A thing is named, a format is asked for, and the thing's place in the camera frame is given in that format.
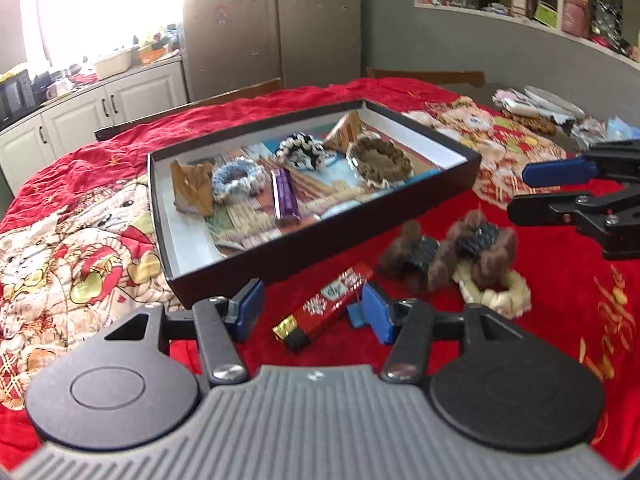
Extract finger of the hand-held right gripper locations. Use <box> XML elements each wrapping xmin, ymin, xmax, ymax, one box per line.
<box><xmin>521</xmin><ymin>156</ymin><xmax>601</xmax><ymax>187</ymax></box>
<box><xmin>507</xmin><ymin>190</ymin><xmax>593</xmax><ymax>226</ymax></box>

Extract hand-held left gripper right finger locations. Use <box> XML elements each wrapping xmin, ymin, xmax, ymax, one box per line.
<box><xmin>362</xmin><ymin>282</ymin><xmax>523</xmax><ymax>384</ymax></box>

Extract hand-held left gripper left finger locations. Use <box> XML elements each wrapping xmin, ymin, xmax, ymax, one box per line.
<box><xmin>104</xmin><ymin>278</ymin><xmax>265</xmax><ymax>387</ymax></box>

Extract red lighter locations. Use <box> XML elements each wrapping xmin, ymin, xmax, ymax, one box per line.
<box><xmin>272</xmin><ymin>264</ymin><xmax>375</xmax><ymax>354</ymax></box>

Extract black cardboard box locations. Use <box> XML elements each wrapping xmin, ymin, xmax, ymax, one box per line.
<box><xmin>147</xmin><ymin>100</ymin><xmax>482</xmax><ymax>311</ymax></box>

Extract brown furry hair claw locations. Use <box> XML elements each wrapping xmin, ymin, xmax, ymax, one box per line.
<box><xmin>377</xmin><ymin>220</ymin><xmax>442</xmax><ymax>288</ymax></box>
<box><xmin>446</xmin><ymin>210</ymin><xmax>519</xmax><ymax>288</ymax></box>

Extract cream knitted scrunchie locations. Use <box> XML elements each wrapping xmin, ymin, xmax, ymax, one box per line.
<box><xmin>451</xmin><ymin>255</ymin><xmax>532</xmax><ymax>319</ymax></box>

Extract purple lighter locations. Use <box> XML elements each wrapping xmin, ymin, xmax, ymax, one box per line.
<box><xmin>271</xmin><ymin>167</ymin><xmax>302</xmax><ymax>227</ymax></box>

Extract blue and white scrunchie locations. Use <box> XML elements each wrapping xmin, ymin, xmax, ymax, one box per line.
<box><xmin>212</xmin><ymin>157</ymin><xmax>269</xmax><ymax>204</ymax></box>

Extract brown triangular snack packet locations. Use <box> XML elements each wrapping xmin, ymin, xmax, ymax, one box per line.
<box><xmin>324</xmin><ymin>111</ymin><xmax>368</xmax><ymax>155</ymax></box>
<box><xmin>171</xmin><ymin>160</ymin><xmax>217</xmax><ymax>217</ymax></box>

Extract brown crochet scrunchie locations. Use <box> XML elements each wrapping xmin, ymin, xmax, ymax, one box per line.
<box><xmin>346</xmin><ymin>137</ymin><xmax>416</xmax><ymax>187</ymax></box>

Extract black and white scrunchie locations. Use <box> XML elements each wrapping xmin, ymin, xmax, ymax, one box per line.
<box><xmin>276</xmin><ymin>132</ymin><xmax>327</xmax><ymax>170</ymax></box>

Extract brown woven coaster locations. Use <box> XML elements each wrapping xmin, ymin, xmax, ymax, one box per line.
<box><xmin>509</xmin><ymin>114</ymin><xmax>558</xmax><ymax>136</ymax></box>

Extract white and pink pouch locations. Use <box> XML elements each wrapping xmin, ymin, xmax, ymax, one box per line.
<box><xmin>492</xmin><ymin>88</ymin><xmax>538</xmax><ymax>112</ymax></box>

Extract dark wooden chair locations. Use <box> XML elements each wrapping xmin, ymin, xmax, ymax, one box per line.
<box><xmin>366</xmin><ymin>67</ymin><xmax>486</xmax><ymax>89</ymax></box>

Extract red printed blanket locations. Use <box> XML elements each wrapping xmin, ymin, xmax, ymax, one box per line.
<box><xmin>0</xmin><ymin>77</ymin><xmax>640</xmax><ymax>471</ymax></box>

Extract white kitchen cabinet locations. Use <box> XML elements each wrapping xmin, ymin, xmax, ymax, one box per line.
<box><xmin>0</xmin><ymin>56</ymin><xmax>189</xmax><ymax>183</ymax></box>

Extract white plastic basin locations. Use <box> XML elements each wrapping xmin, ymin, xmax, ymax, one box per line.
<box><xmin>92</xmin><ymin>49</ymin><xmax>134</xmax><ymax>81</ymax></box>

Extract silver refrigerator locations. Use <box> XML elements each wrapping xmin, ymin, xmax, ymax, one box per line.
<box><xmin>179</xmin><ymin>0</ymin><xmax>363</xmax><ymax>102</ymax></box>

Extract black microwave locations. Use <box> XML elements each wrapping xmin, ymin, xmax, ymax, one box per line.
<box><xmin>0</xmin><ymin>66</ymin><xmax>37</xmax><ymax>131</ymax></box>

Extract white wall shelf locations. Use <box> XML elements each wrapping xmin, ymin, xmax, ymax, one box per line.
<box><xmin>412</xmin><ymin>0</ymin><xmax>640</xmax><ymax>65</ymax></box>

